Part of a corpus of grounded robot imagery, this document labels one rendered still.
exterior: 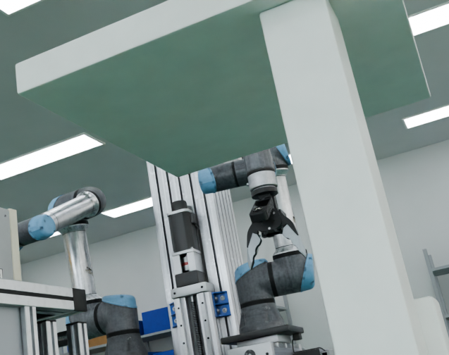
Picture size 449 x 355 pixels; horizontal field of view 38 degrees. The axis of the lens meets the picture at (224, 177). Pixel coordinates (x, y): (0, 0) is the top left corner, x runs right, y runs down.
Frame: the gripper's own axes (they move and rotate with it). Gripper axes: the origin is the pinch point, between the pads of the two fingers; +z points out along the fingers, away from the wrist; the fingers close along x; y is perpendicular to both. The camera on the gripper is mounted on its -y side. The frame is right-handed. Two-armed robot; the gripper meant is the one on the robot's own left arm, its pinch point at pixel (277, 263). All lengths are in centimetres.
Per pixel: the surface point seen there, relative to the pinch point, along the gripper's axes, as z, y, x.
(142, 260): -170, 654, 330
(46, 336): 13, -52, 34
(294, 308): -60, 639, 128
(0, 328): 12, -64, 35
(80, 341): 14, -42, 33
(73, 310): 8, -45, 32
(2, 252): -7, -47, 46
